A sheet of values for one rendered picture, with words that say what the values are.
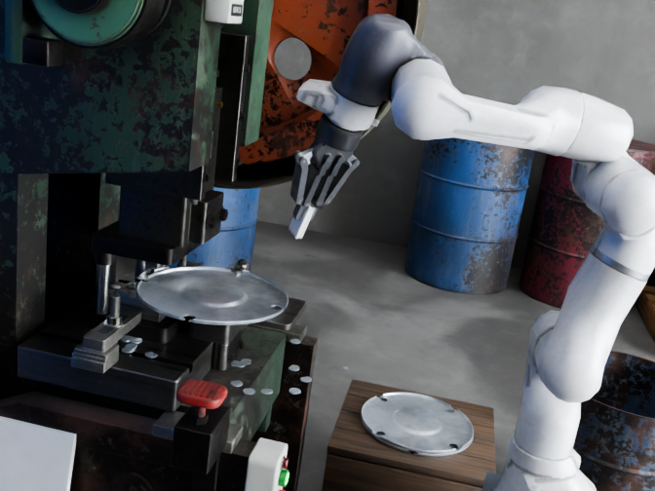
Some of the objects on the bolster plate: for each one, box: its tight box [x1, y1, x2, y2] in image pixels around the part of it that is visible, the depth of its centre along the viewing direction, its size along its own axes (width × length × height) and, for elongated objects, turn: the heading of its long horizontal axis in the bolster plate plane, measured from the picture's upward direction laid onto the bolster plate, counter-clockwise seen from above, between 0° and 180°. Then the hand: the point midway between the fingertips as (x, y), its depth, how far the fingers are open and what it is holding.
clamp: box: [71, 294, 141, 373], centre depth 137 cm, size 6×17×10 cm, turn 145°
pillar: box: [96, 265, 111, 315], centre depth 145 cm, size 2×2×14 cm
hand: (301, 218), depth 139 cm, fingers closed
